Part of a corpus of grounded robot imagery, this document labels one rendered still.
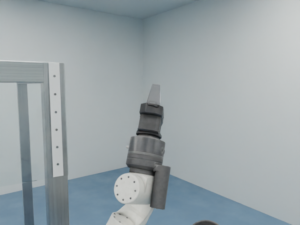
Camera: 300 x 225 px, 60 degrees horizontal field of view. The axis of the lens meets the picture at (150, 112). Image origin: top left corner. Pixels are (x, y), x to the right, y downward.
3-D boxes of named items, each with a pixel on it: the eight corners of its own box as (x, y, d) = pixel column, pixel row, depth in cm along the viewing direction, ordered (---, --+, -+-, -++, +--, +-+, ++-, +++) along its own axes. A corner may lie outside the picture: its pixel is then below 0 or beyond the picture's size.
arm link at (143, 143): (170, 119, 73) (164, 162, 69) (136, 114, 74) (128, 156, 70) (171, 105, 61) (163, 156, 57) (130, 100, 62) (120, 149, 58)
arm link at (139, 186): (139, 157, 70) (131, 201, 67) (116, 149, 61) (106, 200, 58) (178, 161, 64) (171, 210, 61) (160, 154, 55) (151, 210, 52)
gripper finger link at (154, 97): (162, 85, 66) (158, 109, 65) (150, 84, 67) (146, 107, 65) (162, 83, 65) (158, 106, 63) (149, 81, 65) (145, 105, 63)
